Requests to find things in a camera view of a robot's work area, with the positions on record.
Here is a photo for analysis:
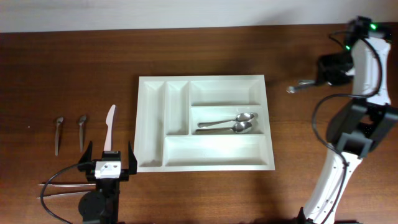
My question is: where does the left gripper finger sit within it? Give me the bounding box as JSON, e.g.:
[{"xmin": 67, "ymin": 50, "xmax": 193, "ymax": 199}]
[
  {"xmin": 79, "ymin": 141, "xmax": 93, "ymax": 164},
  {"xmin": 128, "ymin": 141, "xmax": 137, "ymax": 175}
]

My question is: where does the metal fork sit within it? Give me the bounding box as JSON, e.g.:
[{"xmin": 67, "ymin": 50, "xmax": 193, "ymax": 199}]
[
  {"xmin": 298, "ymin": 80, "xmax": 316, "ymax": 85},
  {"xmin": 286, "ymin": 83, "xmax": 316, "ymax": 94}
]

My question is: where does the metal spoon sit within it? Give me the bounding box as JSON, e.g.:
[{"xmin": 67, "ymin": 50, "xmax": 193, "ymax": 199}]
[
  {"xmin": 195, "ymin": 121, "xmax": 252, "ymax": 134},
  {"xmin": 197, "ymin": 112, "xmax": 257, "ymax": 128}
]

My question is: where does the metal spoon bottom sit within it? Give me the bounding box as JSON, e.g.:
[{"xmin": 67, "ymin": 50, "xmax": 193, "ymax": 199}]
[{"xmin": 195, "ymin": 121, "xmax": 252, "ymax": 134}]

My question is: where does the metal fork top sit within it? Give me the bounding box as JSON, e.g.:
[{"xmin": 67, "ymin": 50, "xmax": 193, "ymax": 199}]
[{"xmin": 298, "ymin": 80, "xmax": 316, "ymax": 85}]

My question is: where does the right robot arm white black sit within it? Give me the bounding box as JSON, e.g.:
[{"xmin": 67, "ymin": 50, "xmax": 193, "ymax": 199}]
[{"xmin": 287, "ymin": 16, "xmax": 397, "ymax": 223}]

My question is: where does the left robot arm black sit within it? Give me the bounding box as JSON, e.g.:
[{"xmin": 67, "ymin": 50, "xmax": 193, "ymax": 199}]
[{"xmin": 78, "ymin": 142, "xmax": 137, "ymax": 224}]

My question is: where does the small metal teaspoon right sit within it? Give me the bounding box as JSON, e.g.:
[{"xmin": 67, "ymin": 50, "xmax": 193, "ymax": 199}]
[{"xmin": 78, "ymin": 114, "xmax": 87, "ymax": 152}]

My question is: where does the small metal teaspoon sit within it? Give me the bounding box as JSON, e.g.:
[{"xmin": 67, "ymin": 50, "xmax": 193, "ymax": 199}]
[
  {"xmin": 78, "ymin": 114, "xmax": 87, "ymax": 152},
  {"xmin": 55, "ymin": 116, "xmax": 64, "ymax": 156}
]

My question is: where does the pink plastic knife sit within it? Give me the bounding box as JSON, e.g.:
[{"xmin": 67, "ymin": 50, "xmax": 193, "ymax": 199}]
[{"xmin": 104, "ymin": 105, "xmax": 116, "ymax": 151}]

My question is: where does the small metal teaspoon left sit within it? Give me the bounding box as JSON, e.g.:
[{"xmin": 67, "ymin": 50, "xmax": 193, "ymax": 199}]
[{"xmin": 55, "ymin": 116, "xmax": 64, "ymax": 156}]

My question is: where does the white plastic cutlery tray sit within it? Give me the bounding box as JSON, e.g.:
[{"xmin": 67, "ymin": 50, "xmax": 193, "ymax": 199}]
[{"xmin": 134, "ymin": 75, "xmax": 275, "ymax": 172}]

